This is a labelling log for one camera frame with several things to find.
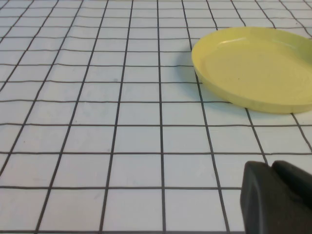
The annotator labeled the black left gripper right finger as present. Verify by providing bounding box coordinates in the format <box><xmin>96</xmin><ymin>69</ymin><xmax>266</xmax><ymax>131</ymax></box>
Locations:
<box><xmin>271</xmin><ymin>159</ymin><xmax>312</xmax><ymax>210</ymax></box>

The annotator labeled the yellow round plate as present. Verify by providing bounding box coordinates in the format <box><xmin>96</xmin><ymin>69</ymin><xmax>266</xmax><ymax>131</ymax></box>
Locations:
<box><xmin>191</xmin><ymin>26</ymin><xmax>312</xmax><ymax>114</ymax></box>

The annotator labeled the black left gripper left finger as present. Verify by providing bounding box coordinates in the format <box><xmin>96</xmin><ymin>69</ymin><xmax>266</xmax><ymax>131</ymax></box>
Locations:
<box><xmin>239</xmin><ymin>160</ymin><xmax>312</xmax><ymax>234</ymax></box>

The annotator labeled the white black-grid tablecloth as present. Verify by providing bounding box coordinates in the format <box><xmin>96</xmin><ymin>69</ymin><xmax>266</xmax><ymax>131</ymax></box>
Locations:
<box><xmin>0</xmin><ymin>0</ymin><xmax>312</xmax><ymax>234</ymax></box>

